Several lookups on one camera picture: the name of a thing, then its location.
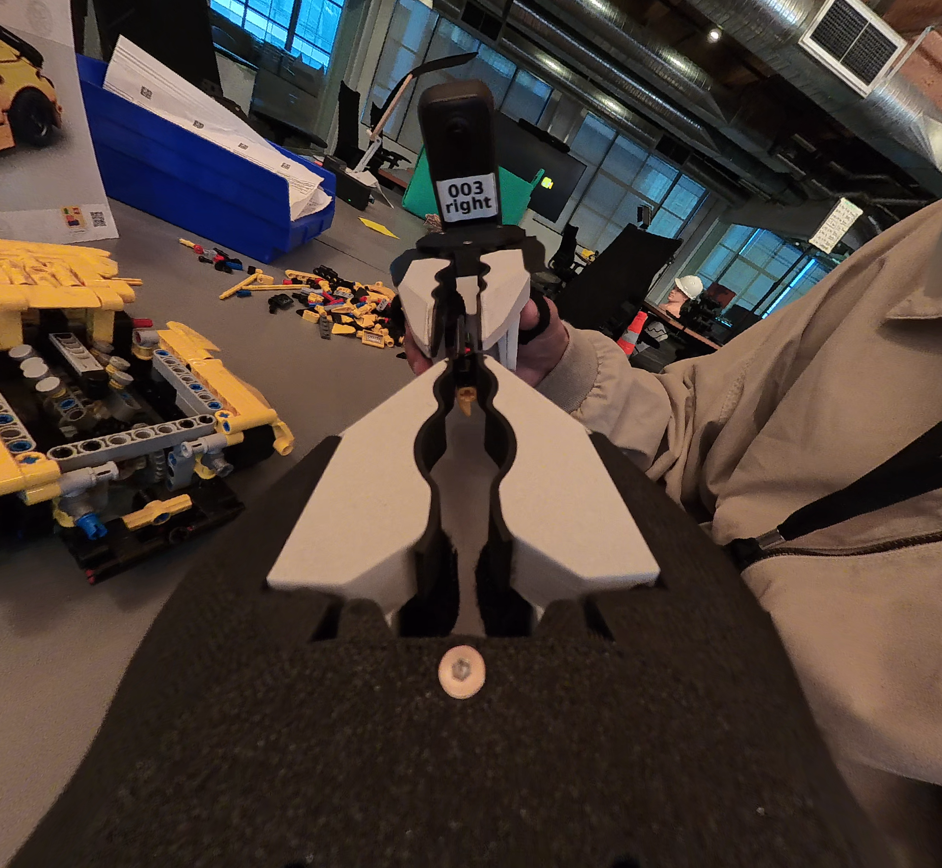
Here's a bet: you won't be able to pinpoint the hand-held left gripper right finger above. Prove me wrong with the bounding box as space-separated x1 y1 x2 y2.
477 357 661 637

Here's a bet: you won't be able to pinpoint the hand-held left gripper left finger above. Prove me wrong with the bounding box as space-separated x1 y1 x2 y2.
267 360 461 637

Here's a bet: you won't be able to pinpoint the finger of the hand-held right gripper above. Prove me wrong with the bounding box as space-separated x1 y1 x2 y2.
482 254 532 369
397 261 450 361

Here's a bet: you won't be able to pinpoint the person's right forearm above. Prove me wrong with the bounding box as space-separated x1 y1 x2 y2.
548 200 942 523

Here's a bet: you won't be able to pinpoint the grey desk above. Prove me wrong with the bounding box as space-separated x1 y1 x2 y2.
0 195 457 868

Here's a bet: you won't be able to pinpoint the person's right hand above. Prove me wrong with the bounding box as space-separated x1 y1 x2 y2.
401 316 571 389

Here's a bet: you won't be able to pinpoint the green felt bag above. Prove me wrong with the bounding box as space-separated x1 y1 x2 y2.
401 147 546 229

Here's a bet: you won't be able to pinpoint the pile of loose toy bricks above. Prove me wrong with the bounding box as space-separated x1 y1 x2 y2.
218 265 402 353

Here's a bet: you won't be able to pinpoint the black office chair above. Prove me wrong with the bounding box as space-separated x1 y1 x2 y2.
548 224 582 281

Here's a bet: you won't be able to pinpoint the black high-back chair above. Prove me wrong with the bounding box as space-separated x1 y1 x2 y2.
335 81 413 174

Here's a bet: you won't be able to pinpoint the black partition panel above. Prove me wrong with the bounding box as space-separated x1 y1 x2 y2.
555 223 681 335

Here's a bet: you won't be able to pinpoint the black electronic box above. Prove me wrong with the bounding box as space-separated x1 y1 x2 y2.
321 154 372 210

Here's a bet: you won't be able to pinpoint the cluster of small toy pins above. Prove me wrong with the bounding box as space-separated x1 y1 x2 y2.
179 237 262 277

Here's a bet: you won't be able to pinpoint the blue plastic bin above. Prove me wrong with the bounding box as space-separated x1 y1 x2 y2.
76 53 337 264

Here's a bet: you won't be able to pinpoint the white paper bags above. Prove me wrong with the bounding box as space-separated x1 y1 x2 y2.
103 35 334 222

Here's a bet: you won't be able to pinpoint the person's beige jacket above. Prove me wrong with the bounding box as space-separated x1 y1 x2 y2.
662 199 942 868

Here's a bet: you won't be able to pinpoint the black monitor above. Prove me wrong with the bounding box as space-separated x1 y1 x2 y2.
84 0 222 85

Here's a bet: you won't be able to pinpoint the yellow toy car model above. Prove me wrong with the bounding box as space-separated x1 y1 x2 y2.
0 239 295 586

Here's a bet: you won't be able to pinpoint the building instruction booklet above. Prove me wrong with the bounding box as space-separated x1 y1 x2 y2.
0 0 119 244

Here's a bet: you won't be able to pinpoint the white ceiling vent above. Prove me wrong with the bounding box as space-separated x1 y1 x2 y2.
798 0 908 98

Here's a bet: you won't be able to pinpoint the wall television screen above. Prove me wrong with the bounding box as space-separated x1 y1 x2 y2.
508 114 590 222

